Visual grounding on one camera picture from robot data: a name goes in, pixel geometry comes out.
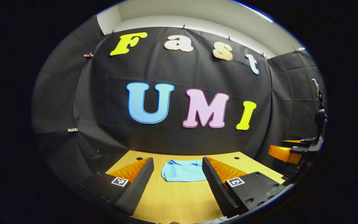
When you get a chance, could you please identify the light blue T-shirt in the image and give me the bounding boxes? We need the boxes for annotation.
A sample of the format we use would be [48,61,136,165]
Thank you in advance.
[161,159,207,183]

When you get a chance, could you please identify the black backdrop cloth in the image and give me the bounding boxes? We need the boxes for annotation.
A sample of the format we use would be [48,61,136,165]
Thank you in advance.
[31,16,327,199]

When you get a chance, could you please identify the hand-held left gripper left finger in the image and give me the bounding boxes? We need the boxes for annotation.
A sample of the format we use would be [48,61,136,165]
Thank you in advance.
[73,157,154,217]

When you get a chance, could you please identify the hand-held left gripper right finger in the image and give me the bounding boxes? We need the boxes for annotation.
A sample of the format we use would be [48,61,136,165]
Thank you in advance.
[202,156,287,218]

